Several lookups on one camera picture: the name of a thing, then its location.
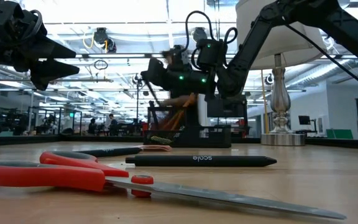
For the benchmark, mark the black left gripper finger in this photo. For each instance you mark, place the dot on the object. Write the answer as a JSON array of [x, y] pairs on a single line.
[[50, 49], [51, 73]]

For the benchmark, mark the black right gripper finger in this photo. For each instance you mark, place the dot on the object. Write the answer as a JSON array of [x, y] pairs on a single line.
[[152, 92]]

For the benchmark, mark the orange pencil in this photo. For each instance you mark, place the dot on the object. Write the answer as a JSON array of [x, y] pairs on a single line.
[[171, 121], [183, 112]]

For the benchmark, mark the black pen with white print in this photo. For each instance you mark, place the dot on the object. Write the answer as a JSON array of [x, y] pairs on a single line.
[[197, 161]]

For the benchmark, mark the small monitor on arm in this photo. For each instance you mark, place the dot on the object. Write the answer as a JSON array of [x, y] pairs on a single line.
[[304, 120]]

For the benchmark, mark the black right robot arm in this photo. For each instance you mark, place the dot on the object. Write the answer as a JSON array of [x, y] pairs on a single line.
[[247, 56]]

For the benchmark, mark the black mesh desk organizer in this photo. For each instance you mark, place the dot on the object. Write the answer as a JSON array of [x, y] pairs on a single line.
[[197, 137]]

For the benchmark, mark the yellow-green textured object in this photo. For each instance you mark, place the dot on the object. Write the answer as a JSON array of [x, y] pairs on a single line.
[[161, 140]]

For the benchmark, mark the person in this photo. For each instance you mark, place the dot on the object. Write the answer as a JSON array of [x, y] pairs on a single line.
[[113, 124], [92, 127]]

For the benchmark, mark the black display screen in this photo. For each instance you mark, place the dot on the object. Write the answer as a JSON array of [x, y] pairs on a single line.
[[225, 107]]

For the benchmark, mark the silver lamp with white shade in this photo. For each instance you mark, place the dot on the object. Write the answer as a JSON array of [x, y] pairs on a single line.
[[280, 99]]

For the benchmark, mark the green panel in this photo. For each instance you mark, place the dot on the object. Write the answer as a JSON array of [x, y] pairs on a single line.
[[340, 134]]

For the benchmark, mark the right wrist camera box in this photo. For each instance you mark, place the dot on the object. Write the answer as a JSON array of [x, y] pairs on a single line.
[[176, 59]]

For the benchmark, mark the black workcell frame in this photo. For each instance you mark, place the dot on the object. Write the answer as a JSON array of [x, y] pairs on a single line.
[[59, 108]]

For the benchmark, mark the black aluminium rig frame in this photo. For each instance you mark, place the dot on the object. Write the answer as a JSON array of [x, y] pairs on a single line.
[[42, 140]]

